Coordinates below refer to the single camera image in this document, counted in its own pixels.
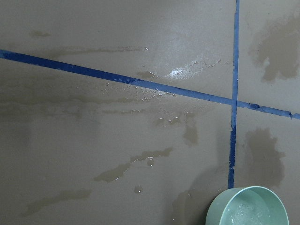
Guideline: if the green plastic bowl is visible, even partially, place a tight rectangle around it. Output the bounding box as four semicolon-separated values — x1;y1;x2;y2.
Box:
205;186;289;225

